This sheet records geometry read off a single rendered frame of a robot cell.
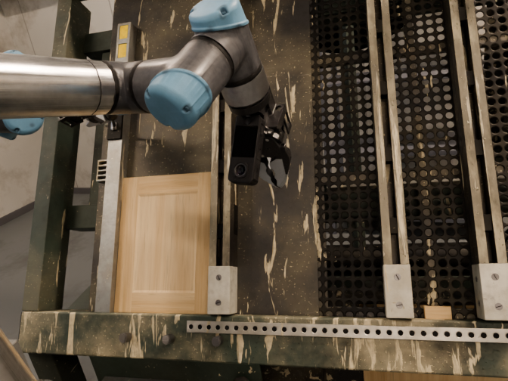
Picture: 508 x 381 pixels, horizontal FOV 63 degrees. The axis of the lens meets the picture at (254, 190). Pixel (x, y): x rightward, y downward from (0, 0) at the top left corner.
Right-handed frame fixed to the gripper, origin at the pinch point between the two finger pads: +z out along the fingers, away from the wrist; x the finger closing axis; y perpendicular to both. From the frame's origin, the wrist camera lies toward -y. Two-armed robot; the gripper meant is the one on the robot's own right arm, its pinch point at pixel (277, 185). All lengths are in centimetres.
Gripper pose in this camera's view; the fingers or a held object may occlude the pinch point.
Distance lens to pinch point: 79.8
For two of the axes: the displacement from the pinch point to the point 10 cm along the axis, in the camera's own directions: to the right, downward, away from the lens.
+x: -9.1, -0.1, 4.0
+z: 3.0, 6.4, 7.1
